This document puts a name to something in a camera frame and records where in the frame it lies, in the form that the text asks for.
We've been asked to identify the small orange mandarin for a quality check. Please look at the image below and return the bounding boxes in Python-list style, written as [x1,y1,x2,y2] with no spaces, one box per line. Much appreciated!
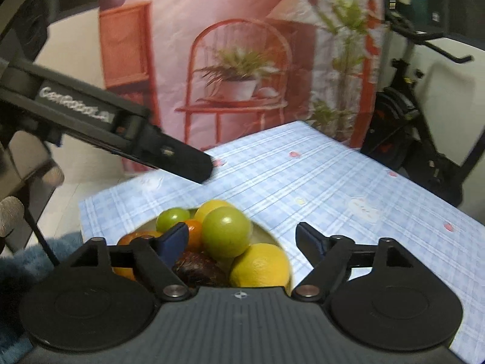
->
[112,231,162,282]

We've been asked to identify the green lime fruit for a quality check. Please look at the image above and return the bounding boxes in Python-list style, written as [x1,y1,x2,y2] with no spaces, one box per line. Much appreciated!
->
[156,207,191,233]

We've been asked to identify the purple mangosteen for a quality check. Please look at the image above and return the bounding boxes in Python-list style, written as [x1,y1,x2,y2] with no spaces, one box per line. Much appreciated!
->
[172,251,229,288]

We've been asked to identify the bright orange kumquat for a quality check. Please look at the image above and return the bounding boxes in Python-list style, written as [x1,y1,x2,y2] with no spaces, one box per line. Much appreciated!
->
[185,219,203,251]

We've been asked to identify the yellow lemon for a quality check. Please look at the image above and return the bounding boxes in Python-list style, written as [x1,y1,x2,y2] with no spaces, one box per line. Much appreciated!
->
[193,199,232,224]
[229,243,292,288]

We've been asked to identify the small green fruit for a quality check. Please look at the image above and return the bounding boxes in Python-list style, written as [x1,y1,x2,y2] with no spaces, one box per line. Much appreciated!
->
[202,206,253,260]

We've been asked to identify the gloved left hand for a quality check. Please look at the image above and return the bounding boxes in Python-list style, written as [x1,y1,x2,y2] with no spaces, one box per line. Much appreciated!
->
[1,132,65,238]

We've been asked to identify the blue fluffy rug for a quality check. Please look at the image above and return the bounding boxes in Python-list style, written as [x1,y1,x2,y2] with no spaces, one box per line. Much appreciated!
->
[0,230,86,364]

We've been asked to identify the black exercise bike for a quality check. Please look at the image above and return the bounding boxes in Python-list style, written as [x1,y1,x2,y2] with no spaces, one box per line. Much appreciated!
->
[359,6,485,207]

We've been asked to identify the pink printed wall tapestry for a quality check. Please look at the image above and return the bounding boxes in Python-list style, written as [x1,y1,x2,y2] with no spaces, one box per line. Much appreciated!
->
[99,0,383,150]

